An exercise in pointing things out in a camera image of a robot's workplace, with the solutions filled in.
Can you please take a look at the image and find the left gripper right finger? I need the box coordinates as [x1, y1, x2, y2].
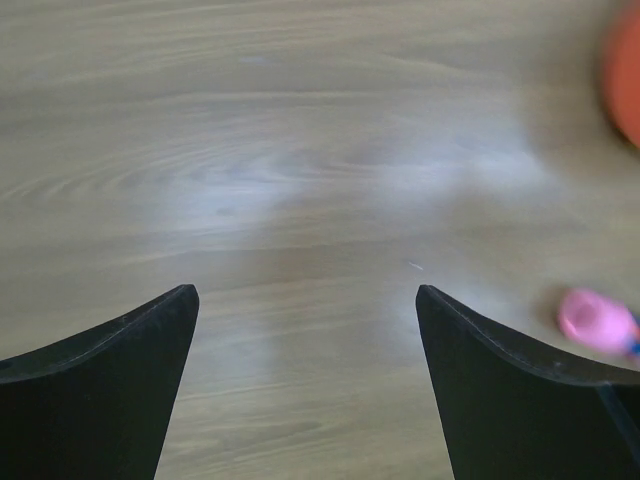
[416, 285, 639, 480]

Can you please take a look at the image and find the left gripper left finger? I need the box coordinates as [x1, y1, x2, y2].
[1, 285, 199, 479]

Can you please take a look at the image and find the pink capped clear pencil tube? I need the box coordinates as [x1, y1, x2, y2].
[557, 289, 639, 364]

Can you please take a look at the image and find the orange round organizer container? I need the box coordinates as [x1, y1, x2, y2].
[599, 1, 639, 149]

